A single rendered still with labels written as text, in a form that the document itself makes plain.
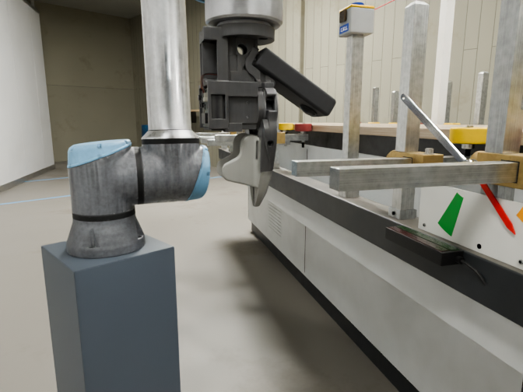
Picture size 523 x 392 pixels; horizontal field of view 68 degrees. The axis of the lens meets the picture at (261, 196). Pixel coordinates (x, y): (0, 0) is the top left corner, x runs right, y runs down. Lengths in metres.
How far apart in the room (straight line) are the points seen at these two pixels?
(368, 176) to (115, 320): 0.71
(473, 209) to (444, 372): 0.65
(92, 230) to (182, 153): 0.28
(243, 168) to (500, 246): 0.45
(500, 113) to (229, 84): 0.46
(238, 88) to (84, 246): 0.68
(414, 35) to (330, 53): 5.02
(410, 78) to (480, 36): 4.12
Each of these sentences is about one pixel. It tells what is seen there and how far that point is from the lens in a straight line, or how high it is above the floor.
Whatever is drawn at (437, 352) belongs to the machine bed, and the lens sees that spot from 1.30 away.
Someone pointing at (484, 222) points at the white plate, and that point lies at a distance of 0.75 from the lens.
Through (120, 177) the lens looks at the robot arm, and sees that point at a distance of 0.99.
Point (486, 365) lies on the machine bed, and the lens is 1.17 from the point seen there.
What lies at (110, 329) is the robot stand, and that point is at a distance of 1.04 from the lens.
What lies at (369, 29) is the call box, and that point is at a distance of 1.17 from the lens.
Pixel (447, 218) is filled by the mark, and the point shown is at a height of 0.74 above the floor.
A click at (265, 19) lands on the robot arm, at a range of 0.47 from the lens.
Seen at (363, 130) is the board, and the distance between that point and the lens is 1.44.
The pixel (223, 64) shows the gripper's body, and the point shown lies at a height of 0.98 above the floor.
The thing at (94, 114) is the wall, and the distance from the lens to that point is 10.23.
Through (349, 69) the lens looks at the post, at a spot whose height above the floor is 1.06.
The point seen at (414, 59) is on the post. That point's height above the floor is 1.05.
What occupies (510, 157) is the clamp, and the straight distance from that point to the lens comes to 0.71.
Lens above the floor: 0.92
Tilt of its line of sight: 11 degrees down
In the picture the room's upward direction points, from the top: straight up
